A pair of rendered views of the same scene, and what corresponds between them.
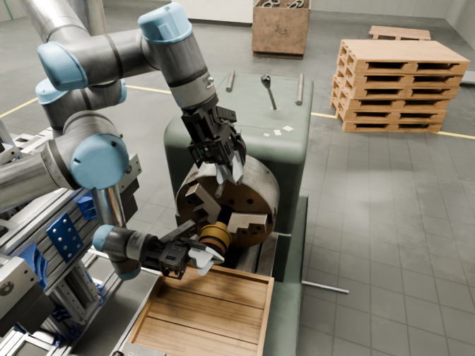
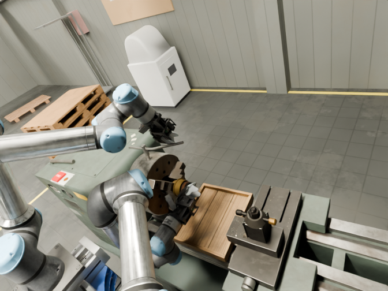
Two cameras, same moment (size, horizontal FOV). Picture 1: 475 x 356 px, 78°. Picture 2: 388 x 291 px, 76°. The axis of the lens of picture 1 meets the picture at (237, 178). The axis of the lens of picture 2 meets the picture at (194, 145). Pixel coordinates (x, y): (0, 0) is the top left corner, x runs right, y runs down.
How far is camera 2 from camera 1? 0.78 m
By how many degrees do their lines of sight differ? 46
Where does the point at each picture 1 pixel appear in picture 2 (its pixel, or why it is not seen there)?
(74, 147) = (133, 183)
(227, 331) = (225, 206)
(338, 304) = not seen: hidden behind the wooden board
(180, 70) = (145, 103)
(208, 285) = (197, 216)
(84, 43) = (111, 123)
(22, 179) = (140, 213)
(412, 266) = (198, 163)
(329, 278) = not seen: hidden behind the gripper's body
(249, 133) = (126, 150)
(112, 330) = not seen: outside the picture
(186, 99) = (152, 113)
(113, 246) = (167, 236)
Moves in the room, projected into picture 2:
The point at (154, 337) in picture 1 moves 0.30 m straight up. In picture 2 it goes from (220, 243) to (201, 204)
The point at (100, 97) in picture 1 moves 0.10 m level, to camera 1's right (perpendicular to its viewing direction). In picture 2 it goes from (36, 225) to (53, 204)
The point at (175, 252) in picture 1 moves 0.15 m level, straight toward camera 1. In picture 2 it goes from (185, 200) to (218, 191)
